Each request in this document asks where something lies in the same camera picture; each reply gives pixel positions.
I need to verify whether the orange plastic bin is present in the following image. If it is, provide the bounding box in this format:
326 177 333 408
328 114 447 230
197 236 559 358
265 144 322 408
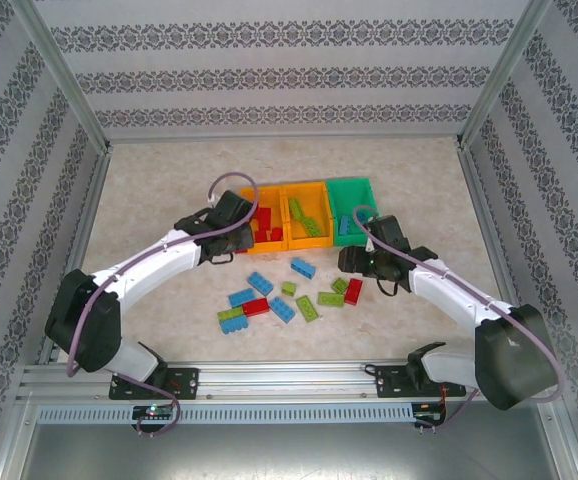
238 185 288 255
279 182 333 250

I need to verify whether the green plastic bin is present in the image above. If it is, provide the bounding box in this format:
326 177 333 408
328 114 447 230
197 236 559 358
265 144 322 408
325 177 378 247

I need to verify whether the grey metal sheet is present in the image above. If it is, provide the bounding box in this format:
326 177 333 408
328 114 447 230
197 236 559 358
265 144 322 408
0 399 578 480

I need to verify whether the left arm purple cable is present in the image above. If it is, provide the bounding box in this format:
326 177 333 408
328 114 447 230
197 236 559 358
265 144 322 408
66 171 261 439

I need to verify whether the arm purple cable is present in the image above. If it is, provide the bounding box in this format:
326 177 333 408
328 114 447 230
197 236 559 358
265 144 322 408
352 204 566 436
66 171 261 439

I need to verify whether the aluminium frame cross beam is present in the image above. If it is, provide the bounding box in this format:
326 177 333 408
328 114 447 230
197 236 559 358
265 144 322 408
106 130 463 147

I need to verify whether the aluminium frame side rail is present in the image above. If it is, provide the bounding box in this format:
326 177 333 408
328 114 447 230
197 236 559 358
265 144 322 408
38 144 115 366
456 144 538 361

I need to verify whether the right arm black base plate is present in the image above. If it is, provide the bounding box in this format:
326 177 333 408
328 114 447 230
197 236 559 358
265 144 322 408
374 363 468 399

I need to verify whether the aluminium mounting rail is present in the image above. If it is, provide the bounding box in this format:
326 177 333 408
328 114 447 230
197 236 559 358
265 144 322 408
18 360 555 401

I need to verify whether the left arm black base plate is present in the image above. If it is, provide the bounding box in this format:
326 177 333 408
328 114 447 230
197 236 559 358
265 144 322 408
108 367 200 401

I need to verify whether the slotted grey cable duct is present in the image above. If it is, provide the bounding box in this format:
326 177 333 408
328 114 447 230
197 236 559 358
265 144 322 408
36 402 415 425

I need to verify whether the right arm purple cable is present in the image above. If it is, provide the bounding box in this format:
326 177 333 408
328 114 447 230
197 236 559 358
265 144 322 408
352 204 566 436

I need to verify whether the aluminium frame post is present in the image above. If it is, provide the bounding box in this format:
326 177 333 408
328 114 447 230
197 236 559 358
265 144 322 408
11 0 113 151
456 0 553 151

